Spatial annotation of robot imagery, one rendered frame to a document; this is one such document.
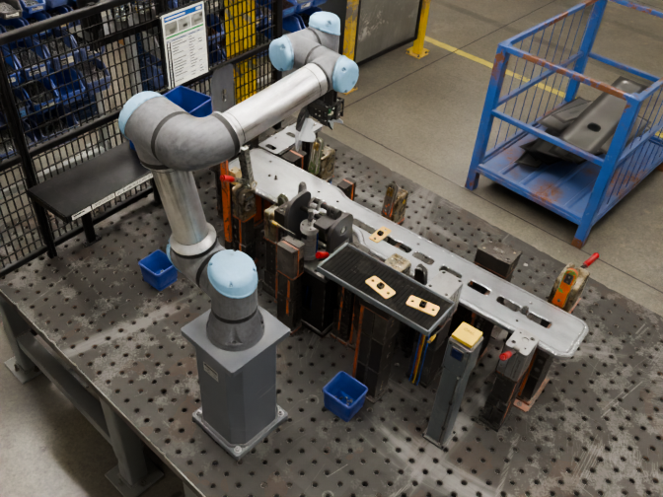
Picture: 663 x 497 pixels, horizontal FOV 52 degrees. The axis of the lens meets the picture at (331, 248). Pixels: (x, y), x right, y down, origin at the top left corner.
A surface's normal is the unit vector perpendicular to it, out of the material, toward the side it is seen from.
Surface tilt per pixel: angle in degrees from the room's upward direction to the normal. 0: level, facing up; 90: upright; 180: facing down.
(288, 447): 0
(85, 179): 0
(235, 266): 7
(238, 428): 90
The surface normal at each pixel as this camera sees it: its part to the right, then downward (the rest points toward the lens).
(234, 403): 0.04, 0.66
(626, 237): 0.06, -0.75
